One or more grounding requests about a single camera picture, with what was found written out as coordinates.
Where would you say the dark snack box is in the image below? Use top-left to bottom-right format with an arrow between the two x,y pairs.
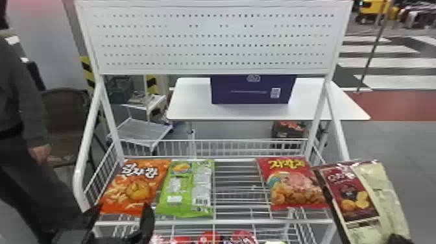
271,120 -> 308,140

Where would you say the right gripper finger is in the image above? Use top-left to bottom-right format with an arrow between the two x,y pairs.
387,233 -> 415,244

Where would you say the grey pole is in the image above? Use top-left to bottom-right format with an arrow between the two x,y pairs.
355,0 -> 394,94

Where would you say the yellow black striped post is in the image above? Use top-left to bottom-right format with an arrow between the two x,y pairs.
79,55 -> 97,92
145,75 -> 160,96

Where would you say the white side table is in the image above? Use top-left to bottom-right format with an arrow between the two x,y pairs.
165,77 -> 372,158

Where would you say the green snack packet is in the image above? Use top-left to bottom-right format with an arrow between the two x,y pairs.
155,159 -> 215,219

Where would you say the person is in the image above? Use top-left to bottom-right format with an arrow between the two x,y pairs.
0,0 -> 90,244

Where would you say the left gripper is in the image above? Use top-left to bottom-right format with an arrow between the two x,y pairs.
81,204 -> 156,244

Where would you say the brown chair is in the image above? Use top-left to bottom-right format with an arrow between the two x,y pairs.
40,87 -> 107,169

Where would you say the dark blue box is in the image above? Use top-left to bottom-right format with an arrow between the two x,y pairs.
210,75 -> 297,105

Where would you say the small white wire rack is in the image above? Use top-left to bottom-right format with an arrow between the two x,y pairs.
106,116 -> 173,153

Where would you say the orange snack packet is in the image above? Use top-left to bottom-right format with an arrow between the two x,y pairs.
98,158 -> 172,217

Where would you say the red noodle cup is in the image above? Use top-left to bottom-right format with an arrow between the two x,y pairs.
197,230 -> 223,244
169,235 -> 196,244
230,230 -> 259,244

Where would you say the dark red snack packet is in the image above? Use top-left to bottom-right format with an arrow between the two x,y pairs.
312,160 -> 413,244

